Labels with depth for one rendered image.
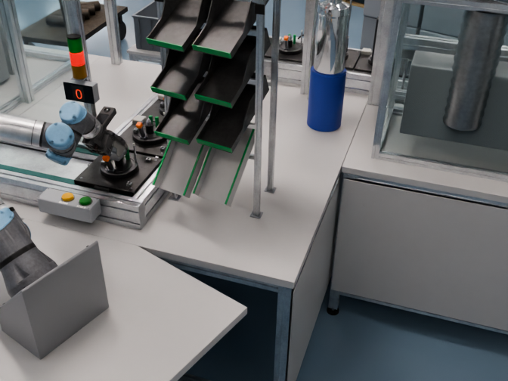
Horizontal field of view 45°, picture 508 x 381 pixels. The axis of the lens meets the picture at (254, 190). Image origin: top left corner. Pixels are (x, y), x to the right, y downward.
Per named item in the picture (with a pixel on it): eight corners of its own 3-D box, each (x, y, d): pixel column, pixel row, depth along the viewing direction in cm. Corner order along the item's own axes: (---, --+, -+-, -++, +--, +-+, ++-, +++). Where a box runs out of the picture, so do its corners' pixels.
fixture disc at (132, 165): (127, 182, 221) (126, 178, 220) (93, 175, 225) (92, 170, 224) (144, 162, 232) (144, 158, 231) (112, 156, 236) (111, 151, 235)
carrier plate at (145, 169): (134, 196, 217) (133, 192, 216) (74, 184, 223) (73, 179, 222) (162, 162, 236) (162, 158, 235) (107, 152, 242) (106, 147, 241)
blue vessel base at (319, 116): (336, 134, 274) (342, 78, 259) (302, 128, 278) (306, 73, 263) (343, 119, 286) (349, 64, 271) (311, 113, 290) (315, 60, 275)
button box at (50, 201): (91, 224, 212) (89, 209, 209) (39, 212, 218) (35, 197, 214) (101, 212, 218) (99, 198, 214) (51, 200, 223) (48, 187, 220)
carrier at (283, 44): (305, 65, 315) (307, 41, 308) (260, 58, 321) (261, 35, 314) (316, 48, 334) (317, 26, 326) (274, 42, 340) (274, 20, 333)
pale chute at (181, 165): (189, 198, 211) (184, 195, 207) (158, 187, 216) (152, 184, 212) (218, 122, 214) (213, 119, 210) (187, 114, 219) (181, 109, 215)
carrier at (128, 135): (165, 161, 237) (162, 132, 230) (109, 150, 243) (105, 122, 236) (190, 131, 256) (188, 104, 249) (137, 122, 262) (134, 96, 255)
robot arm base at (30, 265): (24, 289, 164) (2, 258, 163) (4, 305, 174) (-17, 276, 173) (67, 261, 175) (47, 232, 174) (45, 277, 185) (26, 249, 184)
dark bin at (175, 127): (189, 145, 201) (182, 131, 195) (156, 135, 206) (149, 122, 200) (227, 83, 213) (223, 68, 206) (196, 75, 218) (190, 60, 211)
